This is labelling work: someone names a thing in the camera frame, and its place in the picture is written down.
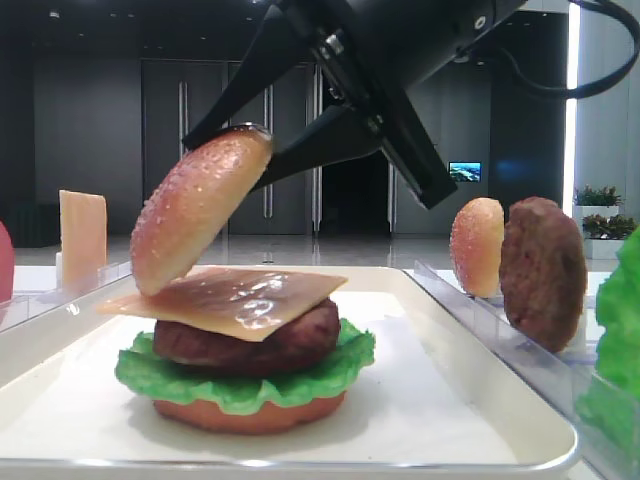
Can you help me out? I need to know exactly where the clear acrylic rack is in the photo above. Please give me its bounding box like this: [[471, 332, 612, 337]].
[[1, 261, 132, 332], [410, 261, 639, 479]]

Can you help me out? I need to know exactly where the sesame bun half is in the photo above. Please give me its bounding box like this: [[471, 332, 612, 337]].
[[130, 124, 273, 296], [449, 197, 504, 298]]

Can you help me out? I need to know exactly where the upright green lettuce leaf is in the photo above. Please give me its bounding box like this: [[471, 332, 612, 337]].
[[577, 232, 639, 460]]

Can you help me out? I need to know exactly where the green lettuce leaf on burger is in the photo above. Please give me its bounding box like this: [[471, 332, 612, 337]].
[[114, 318, 376, 416]]

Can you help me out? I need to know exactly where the upright brown meat patty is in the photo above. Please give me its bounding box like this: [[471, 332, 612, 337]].
[[499, 197, 588, 353]]

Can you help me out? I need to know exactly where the clear acrylic rack left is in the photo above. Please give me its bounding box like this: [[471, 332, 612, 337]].
[[1, 261, 132, 332]]

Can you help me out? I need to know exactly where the white rectangular serving tray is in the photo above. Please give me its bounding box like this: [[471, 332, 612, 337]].
[[1, 267, 580, 479]]

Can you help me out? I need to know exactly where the open glass doorway frame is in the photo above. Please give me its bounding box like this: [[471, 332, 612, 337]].
[[311, 59, 397, 235]]

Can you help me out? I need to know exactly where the brown meat patty on burger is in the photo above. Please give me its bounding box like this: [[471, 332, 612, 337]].
[[152, 299, 341, 378]]

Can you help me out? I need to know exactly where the upright orange cheese slice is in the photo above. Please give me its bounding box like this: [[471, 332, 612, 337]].
[[59, 190, 107, 290]]

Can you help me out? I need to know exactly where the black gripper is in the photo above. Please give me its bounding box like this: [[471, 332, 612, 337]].
[[182, 0, 521, 209]]

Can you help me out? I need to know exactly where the small wall display screen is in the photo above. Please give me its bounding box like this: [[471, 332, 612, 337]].
[[448, 162, 482, 183]]

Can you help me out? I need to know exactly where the bottom burger bun half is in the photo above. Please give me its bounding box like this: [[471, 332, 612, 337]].
[[153, 392, 346, 435]]

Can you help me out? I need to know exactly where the white planter with plants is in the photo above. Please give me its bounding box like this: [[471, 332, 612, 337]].
[[573, 185, 638, 260]]

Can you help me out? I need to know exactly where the orange cheese slice on burger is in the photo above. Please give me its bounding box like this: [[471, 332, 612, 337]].
[[96, 267, 347, 343]]

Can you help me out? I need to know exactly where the dark double door right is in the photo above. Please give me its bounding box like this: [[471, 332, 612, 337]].
[[229, 67, 308, 235]]

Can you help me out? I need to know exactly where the sesame top bun half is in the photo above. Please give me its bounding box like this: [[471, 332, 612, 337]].
[[130, 124, 273, 296]]

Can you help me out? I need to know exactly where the red tomato slice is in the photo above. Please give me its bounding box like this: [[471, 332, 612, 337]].
[[0, 223, 15, 303]]

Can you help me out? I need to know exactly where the dark double door left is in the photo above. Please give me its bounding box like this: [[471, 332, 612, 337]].
[[141, 59, 226, 236]]

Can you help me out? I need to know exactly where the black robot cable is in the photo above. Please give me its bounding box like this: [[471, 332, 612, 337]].
[[479, 0, 640, 101]]

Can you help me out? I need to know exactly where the clear acrylic rack right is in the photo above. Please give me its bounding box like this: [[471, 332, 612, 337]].
[[410, 261, 639, 479]]

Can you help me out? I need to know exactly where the dark double door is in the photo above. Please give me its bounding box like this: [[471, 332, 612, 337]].
[[229, 67, 308, 235], [141, 59, 226, 236]]

